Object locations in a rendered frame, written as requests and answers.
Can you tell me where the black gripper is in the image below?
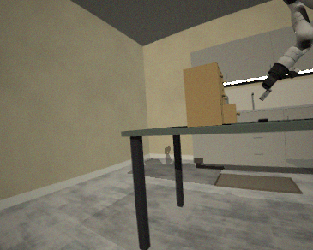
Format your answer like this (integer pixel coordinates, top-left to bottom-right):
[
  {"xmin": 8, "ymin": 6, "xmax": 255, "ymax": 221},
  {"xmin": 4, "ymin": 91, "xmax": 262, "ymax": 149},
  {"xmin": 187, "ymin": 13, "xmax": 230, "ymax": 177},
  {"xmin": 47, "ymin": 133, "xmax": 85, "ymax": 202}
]
[{"xmin": 260, "ymin": 56, "xmax": 300, "ymax": 101}]

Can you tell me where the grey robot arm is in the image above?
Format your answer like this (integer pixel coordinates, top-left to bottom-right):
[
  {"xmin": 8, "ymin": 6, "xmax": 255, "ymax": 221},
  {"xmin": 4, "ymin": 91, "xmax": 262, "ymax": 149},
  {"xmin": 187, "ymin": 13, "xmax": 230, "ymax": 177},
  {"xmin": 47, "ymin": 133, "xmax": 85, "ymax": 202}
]
[{"xmin": 283, "ymin": 0, "xmax": 313, "ymax": 63}]

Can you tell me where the small wooden chest of drawers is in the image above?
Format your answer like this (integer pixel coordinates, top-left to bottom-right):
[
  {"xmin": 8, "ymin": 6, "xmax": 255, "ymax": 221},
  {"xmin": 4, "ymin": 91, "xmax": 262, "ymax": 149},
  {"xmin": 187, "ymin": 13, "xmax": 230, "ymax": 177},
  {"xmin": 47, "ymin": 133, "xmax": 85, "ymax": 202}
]
[{"xmin": 183, "ymin": 62, "xmax": 225, "ymax": 127}]

